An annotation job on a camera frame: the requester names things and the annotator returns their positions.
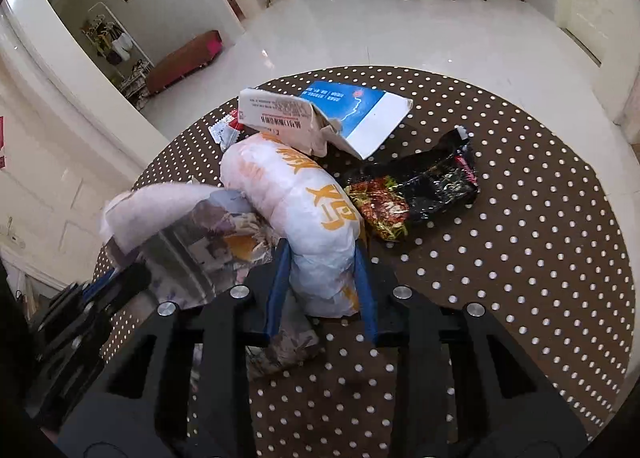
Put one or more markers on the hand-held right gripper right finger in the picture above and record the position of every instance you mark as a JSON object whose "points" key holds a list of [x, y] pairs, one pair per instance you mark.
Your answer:
{"points": [[366, 288]]}

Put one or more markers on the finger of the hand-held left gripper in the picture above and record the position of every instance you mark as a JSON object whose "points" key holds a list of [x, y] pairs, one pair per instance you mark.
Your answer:
{"points": [[127, 283]]}

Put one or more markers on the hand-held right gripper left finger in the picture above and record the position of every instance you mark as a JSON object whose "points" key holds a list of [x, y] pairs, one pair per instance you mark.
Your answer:
{"points": [[277, 288]]}

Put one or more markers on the printed plastic bag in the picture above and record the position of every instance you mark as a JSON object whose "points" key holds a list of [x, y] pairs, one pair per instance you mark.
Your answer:
{"points": [[200, 243]]}

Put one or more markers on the white plastic bag orange print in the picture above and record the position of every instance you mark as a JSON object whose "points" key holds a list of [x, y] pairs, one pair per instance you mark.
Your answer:
{"points": [[300, 208]]}

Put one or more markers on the white panelled door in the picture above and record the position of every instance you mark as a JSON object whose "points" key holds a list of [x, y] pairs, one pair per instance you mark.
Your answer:
{"points": [[45, 198]]}

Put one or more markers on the black snack wrapper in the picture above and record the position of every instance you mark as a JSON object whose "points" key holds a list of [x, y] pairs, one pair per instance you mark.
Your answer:
{"points": [[430, 188]]}

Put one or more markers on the brown polka-dot tablecloth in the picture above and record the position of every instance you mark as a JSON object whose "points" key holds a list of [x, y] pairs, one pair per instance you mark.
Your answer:
{"points": [[500, 263]]}

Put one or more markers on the red and white wrapper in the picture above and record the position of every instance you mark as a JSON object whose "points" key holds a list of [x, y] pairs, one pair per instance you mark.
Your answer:
{"points": [[227, 130]]}

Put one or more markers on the torn white carton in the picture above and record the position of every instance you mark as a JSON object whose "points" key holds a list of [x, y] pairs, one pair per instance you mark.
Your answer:
{"points": [[280, 115]]}

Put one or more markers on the blue and white flat box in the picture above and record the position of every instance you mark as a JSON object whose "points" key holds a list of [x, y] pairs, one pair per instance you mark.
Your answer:
{"points": [[350, 110]]}

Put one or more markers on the red upholstered bench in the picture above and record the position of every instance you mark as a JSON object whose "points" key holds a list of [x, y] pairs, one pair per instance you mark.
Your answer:
{"points": [[185, 60]]}

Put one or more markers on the white clothes rack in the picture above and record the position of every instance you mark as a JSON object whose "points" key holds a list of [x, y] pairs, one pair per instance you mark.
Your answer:
{"points": [[117, 45]]}

